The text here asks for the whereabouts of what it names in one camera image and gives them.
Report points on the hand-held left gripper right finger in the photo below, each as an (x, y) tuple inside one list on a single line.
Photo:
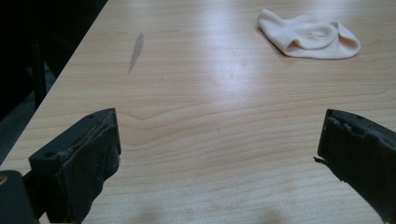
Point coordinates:
[(361, 155)]

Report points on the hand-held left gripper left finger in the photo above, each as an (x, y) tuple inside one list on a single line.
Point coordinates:
[(84, 155)]

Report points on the pale pink ankle sock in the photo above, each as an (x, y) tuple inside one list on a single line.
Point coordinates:
[(305, 37)]

